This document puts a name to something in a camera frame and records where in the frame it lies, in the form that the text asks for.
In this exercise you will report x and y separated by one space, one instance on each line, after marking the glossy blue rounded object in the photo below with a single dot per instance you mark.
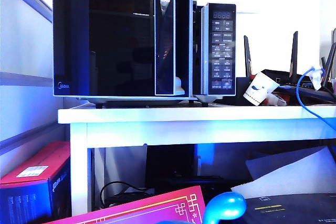
225 205

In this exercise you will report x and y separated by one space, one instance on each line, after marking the magenta box gold pattern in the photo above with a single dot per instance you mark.
157 208

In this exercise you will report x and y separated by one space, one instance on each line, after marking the white paper cup blue print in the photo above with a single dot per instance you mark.
258 89

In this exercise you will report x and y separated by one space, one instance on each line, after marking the red and black cardboard box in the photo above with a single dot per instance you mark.
31 159

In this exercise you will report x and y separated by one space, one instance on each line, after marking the grey paper sheet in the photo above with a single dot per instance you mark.
267 167

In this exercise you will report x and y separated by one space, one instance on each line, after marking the black box yellow print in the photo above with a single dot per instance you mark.
288 208

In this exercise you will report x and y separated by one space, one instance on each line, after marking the white paper sheet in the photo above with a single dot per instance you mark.
302 179

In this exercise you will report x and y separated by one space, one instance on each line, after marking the grey partition frame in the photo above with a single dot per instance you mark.
26 78

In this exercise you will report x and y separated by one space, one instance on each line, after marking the small red white package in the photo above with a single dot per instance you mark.
275 100

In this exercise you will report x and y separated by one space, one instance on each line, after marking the black glass microwave door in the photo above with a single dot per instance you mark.
105 51

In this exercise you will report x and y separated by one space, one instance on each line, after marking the black router with antennas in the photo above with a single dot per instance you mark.
283 75

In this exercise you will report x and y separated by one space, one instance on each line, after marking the black computer case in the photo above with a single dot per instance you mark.
170 161

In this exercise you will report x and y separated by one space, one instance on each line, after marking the white table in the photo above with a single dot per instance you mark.
183 113

